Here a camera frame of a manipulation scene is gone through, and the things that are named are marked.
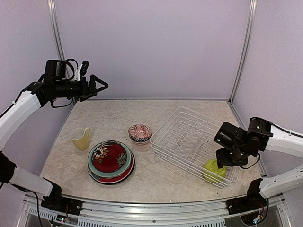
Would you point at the white red patterned bowl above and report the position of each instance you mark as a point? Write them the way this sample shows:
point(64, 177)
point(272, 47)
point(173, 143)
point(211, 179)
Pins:
point(141, 143)

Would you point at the white wire dish rack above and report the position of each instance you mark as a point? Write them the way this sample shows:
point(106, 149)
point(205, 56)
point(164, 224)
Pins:
point(185, 141)

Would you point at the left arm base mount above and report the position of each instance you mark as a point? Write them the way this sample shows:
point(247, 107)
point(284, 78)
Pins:
point(64, 205)

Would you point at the left aluminium corner post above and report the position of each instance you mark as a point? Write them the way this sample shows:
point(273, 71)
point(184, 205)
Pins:
point(55, 29)

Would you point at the right aluminium corner post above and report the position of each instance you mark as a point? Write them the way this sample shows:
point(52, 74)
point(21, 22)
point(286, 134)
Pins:
point(245, 50)

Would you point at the lime green bowl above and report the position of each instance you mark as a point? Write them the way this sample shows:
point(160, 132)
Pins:
point(211, 171)

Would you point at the aluminium front rail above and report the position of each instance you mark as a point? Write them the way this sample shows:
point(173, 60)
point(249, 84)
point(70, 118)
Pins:
point(98, 213)

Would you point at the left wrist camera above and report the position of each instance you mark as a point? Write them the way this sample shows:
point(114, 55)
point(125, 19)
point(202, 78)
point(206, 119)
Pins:
point(81, 70)

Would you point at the yellow mug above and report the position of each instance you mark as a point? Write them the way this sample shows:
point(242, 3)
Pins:
point(80, 138)

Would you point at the pink scalloped plate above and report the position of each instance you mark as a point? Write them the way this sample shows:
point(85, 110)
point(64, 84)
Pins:
point(113, 179)

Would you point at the light teal floral plate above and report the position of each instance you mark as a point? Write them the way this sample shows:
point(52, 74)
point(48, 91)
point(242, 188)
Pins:
point(116, 173)

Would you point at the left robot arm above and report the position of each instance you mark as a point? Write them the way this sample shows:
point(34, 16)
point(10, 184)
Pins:
point(60, 80)

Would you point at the aluminium corner post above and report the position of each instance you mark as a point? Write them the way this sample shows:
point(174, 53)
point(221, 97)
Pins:
point(245, 50)
point(55, 29)

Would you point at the blue white patterned cup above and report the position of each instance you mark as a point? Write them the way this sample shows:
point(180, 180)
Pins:
point(140, 132)

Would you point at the black rimmed beige plate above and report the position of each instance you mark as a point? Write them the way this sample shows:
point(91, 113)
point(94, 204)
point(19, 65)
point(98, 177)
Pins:
point(131, 169)

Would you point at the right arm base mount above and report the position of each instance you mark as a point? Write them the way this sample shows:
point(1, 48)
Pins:
point(244, 204)

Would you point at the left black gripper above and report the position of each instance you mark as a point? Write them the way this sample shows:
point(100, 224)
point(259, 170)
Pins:
point(85, 90)

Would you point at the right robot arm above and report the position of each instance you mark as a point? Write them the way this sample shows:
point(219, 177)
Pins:
point(261, 135)

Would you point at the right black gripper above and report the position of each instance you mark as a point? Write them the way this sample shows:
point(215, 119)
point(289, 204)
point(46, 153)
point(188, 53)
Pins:
point(223, 160)

